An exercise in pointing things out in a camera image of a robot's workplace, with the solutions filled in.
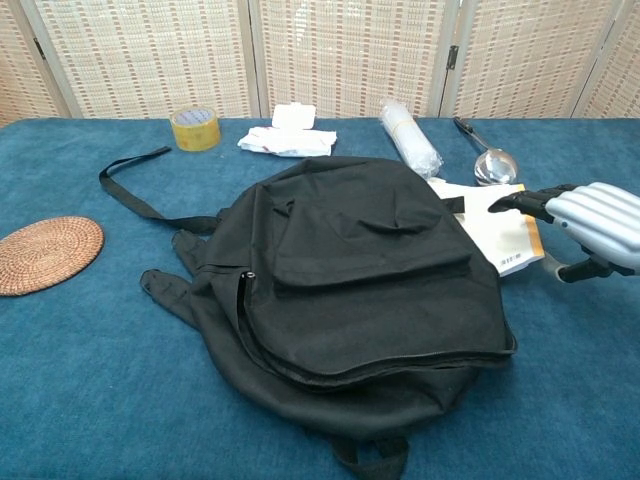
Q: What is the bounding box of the small white tissue pack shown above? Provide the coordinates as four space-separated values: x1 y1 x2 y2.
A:
271 102 316 131

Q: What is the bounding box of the metal ladle with black handle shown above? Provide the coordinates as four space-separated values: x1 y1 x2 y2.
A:
452 116 519 187

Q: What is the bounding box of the white yellow-edged notebook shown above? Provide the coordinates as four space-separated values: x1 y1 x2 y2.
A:
427 177 549 278

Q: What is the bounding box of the round woven rattan coaster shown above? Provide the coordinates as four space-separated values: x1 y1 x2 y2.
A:
0 215 106 297

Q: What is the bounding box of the blue felt tablecloth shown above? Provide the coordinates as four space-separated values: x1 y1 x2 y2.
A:
0 117 640 480

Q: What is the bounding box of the white pink wet wipes pack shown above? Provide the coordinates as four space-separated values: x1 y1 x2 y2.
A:
236 124 339 159

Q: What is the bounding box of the clear plastic straw bundle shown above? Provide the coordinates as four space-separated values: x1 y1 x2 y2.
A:
378 98 445 181

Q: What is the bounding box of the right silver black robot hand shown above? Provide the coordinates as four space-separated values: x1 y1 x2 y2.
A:
487 182 640 285

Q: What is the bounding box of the yellow packing tape roll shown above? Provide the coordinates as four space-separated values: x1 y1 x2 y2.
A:
169 106 222 152

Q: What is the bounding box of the black backpack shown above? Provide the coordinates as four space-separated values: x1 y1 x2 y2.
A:
98 145 519 480

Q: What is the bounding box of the woven folding screen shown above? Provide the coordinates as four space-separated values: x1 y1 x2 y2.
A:
0 0 640 129

